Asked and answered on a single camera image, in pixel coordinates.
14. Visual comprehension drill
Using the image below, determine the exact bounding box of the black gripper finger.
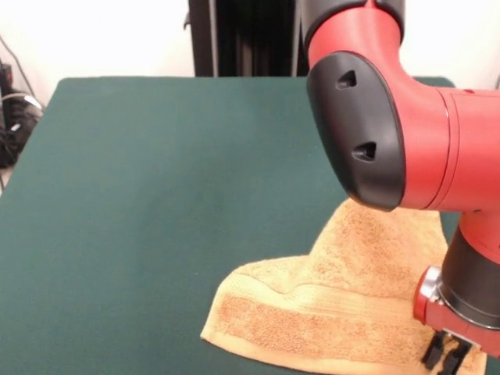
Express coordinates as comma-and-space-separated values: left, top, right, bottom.
440, 337, 472, 375
421, 330, 447, 370

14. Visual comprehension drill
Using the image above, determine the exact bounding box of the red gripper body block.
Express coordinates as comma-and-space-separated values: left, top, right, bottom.
412, 265, 500, 357

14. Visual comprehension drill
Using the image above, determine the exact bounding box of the tan terry towel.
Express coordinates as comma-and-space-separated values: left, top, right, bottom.
200, 201, 489, 375

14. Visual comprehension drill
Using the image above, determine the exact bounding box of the dark green table cloth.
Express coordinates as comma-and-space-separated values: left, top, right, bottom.
0, 76, 460, 375

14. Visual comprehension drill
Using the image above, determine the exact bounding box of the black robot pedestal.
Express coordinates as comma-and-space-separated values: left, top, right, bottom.
183, 0, 313, 78

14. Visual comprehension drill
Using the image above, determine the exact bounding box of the black and white cable bundle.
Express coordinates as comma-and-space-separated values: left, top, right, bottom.
0, 89, 44, 169

